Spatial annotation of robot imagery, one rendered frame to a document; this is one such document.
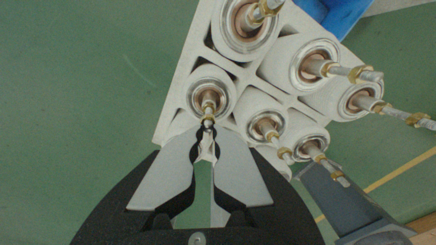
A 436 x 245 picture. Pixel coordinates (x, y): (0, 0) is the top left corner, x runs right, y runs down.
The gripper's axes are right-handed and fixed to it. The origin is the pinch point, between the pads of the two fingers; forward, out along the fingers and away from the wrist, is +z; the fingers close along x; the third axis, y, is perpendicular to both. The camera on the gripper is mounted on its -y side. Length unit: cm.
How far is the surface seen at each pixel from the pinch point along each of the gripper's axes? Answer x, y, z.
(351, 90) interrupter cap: 23.8, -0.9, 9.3
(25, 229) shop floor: -132, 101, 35
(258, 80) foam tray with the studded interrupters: 10.2, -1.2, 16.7
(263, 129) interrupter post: 9.4, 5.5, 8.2
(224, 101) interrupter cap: 2.5, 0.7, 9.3
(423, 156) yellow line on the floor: 114, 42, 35
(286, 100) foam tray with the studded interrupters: 17.5, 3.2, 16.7
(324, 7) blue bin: 32, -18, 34
